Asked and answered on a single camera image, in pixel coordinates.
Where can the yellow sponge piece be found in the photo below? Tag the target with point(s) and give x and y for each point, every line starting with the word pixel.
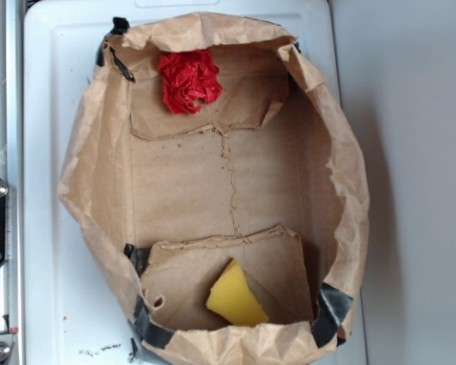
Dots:
pixel 231 298

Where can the aluminium frame rail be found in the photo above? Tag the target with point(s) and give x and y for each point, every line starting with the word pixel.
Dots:
pixel 11 146

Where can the red paper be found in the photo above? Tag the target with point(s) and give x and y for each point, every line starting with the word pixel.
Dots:
pixel 189 77

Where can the brown paper bag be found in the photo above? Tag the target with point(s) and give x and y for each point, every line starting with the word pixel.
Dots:
pixel 156 198

